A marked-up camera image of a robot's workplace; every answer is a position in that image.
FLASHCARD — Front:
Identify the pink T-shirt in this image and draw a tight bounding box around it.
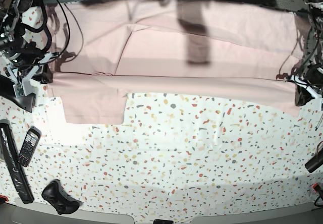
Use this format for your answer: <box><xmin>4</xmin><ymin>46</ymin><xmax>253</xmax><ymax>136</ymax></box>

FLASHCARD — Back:
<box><xmin>47</xmin><ymin>0</ymin><xmax>310</xmax><ymax>124</ymax></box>

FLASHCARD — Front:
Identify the silver pen right edge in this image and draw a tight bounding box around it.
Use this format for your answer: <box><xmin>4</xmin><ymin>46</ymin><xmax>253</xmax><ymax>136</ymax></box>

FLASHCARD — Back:
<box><xmin>315</xmin><ymin>114</ymin><xmax>323</xmax><ymax>131</ymax></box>

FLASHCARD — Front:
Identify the terrazzo pattern table cloth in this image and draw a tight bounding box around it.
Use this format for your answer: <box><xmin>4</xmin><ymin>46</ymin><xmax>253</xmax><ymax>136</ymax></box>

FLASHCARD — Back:
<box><xmin>0</xmin><ymin>0</ymin><xmax>323</xmax><ymax>222</ymax></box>

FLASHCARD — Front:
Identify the small black object bottom edge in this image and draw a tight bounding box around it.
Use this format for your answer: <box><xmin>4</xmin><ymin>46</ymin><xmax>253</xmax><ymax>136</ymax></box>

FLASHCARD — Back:
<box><xmin>153</xmin><ymin>219</ymin><xmax>174</xmax><ymax>224</ymax></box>

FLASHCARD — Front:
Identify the black game controller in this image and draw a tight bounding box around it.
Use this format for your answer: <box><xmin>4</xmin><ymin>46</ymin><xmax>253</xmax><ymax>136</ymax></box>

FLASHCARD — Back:
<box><xmin>41</xmin><ymin>180</ymin><xmax>82</xmax><ymax>215</ymax></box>

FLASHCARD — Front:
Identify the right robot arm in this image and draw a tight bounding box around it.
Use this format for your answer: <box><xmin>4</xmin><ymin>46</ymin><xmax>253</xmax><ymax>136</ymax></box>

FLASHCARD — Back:
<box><xmin>1</xmin><ymin>0</ymin><xmax>52</xmax><ymax>84</ymax></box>

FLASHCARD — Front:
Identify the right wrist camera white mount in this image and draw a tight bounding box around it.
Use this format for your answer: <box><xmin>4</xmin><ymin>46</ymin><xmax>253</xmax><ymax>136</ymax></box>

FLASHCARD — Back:
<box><xmin>5</xmin><ymin>52</ymin><xmax>54</xmax><ymax>96</ymax></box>

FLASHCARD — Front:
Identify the small red black clip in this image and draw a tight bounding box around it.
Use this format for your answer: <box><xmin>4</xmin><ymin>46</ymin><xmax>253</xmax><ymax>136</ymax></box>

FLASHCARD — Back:
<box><xmin>312</xmin><ymin>183</ymin><xmax>322</xmax><ymax>192</ymax></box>

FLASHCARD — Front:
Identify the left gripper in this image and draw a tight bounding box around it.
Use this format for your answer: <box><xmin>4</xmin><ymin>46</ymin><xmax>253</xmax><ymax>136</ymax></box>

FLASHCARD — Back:
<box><xmin>295</xmin><ymin>64</ymin><xmax>322</xmax><ymax>106</ymax></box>

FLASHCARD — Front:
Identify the red object bottom left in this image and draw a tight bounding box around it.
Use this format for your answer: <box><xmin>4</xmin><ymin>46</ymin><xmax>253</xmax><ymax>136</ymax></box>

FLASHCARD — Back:
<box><xmin>0</xmin><ymin>195</ymin><xmax>8</xmax><ymax>205</ymax></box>

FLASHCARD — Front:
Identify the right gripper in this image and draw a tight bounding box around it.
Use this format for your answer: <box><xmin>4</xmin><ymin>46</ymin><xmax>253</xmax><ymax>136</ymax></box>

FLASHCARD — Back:
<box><xmin>2</xmin><ymin>42</ymin><xmax>53</xmax><ymax>84</ymax></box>

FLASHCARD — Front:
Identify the black handheld device left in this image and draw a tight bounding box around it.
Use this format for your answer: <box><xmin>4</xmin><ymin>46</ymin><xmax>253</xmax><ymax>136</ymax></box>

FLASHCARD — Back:
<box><xmin>0</xmin><ymin>75</ymin><xmax>36</xmax><ymax>113</ymax></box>

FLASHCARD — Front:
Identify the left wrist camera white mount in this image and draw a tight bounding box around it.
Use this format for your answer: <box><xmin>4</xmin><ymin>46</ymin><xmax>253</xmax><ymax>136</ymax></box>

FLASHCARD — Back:
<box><xmin>285</xmin><ymin>75</ymin><xmax>322</xmax><ymax>111</ymax></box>

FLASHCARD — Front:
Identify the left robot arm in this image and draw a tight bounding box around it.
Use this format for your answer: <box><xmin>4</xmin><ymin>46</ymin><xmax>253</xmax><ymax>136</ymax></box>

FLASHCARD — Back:
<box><xmin>295</xmin><ymin>0</ymin><xmax>322</xmax><ymax>106</ymax></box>

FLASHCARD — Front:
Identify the black cylindrical tool right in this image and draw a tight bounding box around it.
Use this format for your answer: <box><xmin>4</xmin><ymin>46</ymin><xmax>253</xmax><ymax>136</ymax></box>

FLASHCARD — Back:
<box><xmin>305</xmin><ymin>151</ymin><xmax>323</xmax><ymax>173</ymax></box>

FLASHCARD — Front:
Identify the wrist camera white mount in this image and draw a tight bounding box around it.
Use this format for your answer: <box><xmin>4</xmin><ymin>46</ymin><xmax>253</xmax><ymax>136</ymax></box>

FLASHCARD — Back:
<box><xmin>5</xmin><ymin>52</ymin><xmax>54</xmax><ymax>96</ymax></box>
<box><xmin>285</xmin><ymin>75</ymin><xmax>322</xmax><ymax>111</ymax></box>

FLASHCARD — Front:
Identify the black remote control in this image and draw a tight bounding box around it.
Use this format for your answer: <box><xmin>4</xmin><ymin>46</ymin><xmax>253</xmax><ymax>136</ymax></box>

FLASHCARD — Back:
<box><xmin>18</xmin><ymin>126</ymin><xmax>41</xmax><ymax>167</ymax></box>

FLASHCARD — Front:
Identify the long black bar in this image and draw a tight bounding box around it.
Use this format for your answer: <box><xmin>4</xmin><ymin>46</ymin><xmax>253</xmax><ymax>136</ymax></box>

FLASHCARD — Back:
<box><xmin>1</xmin><ymin>121</ymin><xmax>34</xmax><ymax>204</ymax></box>

